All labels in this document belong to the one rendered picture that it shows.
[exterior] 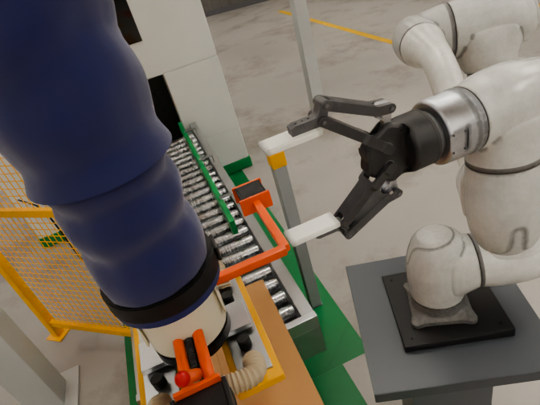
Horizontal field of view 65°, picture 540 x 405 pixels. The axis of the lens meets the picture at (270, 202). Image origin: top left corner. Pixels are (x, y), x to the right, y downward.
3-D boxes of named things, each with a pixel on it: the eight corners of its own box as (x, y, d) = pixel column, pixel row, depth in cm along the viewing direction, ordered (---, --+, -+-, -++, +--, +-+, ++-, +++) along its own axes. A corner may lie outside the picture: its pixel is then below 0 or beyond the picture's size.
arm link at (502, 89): (492, 86, 49) (497, 185, 55) (599, 42, 52) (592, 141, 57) (432, 76, 59) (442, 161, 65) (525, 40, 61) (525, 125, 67)
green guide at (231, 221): (181, 132, 350) (177, 121, 345) (193, 127, 351) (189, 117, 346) (234, 235, 219) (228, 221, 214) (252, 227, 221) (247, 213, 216)
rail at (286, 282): (197, 144, 359) (189, 124, 349) (202, 141, 360) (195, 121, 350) (312, 349, 171) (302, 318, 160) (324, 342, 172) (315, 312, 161)
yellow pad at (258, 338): (204, 290, 111) (198, 277, 108) (239, 275, 113) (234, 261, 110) (240, 402, 83) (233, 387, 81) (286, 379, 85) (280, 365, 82)
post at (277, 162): (307, 301, 244) (264, 151, 189) (317, 296, 246) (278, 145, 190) (312, 309, 239) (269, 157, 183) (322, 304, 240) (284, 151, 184)
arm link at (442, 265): (404, 275, 136) (395, 220, 125) (464, 266, 132) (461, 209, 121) (415, 313, 122) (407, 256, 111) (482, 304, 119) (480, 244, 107)
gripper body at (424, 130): (445, 114, 50) (376, 142, 48) (445, 174, 55) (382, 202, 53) (407, 96, 56) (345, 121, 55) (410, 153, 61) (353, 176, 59)
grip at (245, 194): (235, 202, 122) (231, 188, 119) (263, 191, 123) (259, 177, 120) (244, 217, 115) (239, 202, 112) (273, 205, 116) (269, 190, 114)
